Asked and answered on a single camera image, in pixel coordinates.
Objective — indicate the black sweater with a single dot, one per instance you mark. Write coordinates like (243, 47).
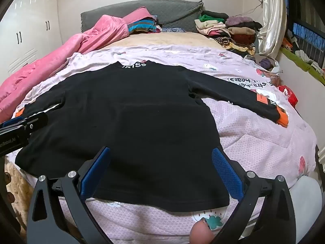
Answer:
(132, 122)

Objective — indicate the person's right hand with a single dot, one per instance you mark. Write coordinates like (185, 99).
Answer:
(201, 233)

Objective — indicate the red bag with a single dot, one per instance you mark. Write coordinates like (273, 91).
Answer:
(288, 95)

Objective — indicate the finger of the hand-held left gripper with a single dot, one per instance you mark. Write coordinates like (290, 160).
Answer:
(36, 122)
(16, 122)

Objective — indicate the pile of folded clothes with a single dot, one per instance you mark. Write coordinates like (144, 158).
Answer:
(228, 30)

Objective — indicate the beige bed sheet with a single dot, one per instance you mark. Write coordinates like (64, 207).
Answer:
(162, 39)

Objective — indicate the grey headboard cover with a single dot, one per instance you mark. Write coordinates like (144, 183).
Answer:
(175, 14)

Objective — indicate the purple cloth heap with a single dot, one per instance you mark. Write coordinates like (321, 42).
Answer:
(264, 62)

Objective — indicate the green window sill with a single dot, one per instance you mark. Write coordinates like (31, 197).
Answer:
(299, 64)

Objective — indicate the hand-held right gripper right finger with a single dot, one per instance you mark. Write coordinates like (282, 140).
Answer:
(227, 175)

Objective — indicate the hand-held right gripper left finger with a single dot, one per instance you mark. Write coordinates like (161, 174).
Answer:
(97, 172)

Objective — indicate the dark window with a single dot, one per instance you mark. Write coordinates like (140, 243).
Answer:
(307, 25)

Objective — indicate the lilac printed blanket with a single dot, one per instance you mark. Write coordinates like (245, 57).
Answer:
(254, 142)

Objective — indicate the white satin curtain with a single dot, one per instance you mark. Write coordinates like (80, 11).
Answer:
(273, 15)

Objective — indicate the pink quilt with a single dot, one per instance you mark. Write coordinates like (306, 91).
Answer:
(50, 66)

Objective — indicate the striped folded cloth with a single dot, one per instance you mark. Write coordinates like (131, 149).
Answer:
(142, 25)

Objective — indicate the white wardrobe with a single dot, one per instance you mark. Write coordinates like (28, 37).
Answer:
(28, 25)

